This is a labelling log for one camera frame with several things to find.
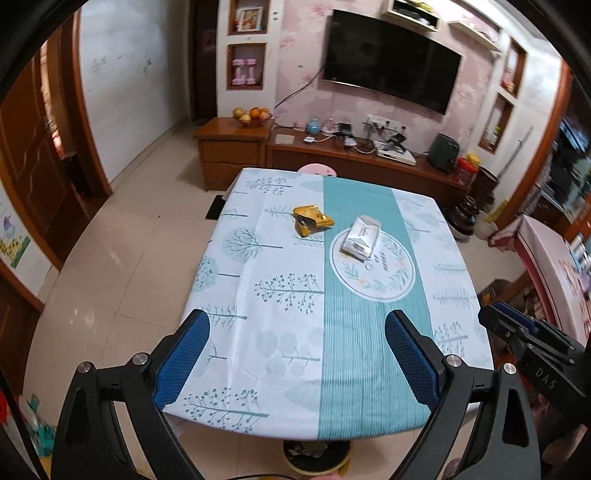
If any wooden side cabinet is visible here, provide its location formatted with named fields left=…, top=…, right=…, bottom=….
left=193, top=117, right=273, bottom=191

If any black television cable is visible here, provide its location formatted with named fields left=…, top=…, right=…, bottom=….
left=272, top=65, right=326, bottom=127

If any yellow snack wrapper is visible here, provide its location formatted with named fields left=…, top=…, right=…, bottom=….
left=292, top=204, right=334, bottom=239

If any white tissue pack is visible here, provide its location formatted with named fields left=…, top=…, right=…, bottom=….
left=340, top=215, right=383, bottom=259

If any red container yellow lid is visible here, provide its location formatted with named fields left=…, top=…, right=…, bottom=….
left=455, top=154, right=481, bottom=185

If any white teal printed tablecloth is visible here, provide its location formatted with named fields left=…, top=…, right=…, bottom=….
left=164, top=167, right=495, bottom=441

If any wall power strip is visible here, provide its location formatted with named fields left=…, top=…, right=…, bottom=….
left=364, top=115, right=409, bottom=132

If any long metal stick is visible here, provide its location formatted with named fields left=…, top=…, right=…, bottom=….
left=498, top=129, right=532, bottom=183

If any long wooden television cabinet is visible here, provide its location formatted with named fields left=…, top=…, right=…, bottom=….
left=266, top=126, right=472, bottom=204

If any picture frame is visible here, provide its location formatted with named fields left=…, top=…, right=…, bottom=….
left=236, top=7, right=264, bottom=32

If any fruit bowl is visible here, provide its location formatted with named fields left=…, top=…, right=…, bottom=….
left=232, top=106, right=273, bottom=127

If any black wall television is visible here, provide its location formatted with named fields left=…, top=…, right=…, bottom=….
left=322, top=9, right=463, bottom=116

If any wooden door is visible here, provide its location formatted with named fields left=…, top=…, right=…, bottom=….
left=0, top=37, right=114, bottom=268

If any dark air fryer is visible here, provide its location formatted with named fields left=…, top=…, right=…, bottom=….
left=426, top=133, right=461, bottom=173

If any pink stool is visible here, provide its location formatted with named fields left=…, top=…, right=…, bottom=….
left=298, top=163, right=339, bottom=177

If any black floor mat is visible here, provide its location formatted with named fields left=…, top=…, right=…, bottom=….
left=204, top=195, right=227, bottom=221

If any brown ceramic jar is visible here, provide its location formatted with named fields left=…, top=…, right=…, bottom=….
left=450, top=195, right=483, bottom=241

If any white set-top box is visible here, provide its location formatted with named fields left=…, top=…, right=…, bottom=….
left=375, top=148, right=417, bottom=166

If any teal plastic toy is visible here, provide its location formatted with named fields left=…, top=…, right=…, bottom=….
left=25, top=392, right=58, bottom=457

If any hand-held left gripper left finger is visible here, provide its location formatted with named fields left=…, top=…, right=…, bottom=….
left=51, top=310, right=211, bottom=480

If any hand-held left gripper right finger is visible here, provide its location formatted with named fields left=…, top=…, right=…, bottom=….
left=385, top=310, right=541, bottom=480

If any round black trash bin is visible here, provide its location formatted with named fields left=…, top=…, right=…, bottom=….
left=283, top=439, right=354, bottom=476

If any dark brown bin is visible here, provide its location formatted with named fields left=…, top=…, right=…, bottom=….
left=471, top=167, right=500, bottom=208

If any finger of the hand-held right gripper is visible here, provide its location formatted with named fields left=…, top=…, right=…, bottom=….
left=478, top=306, right=536, bottom=356
left=492, top=302, right=568, bottom=344

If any wall poster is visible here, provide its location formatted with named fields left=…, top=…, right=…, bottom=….
left=0, top=194, right=51, bottom=282

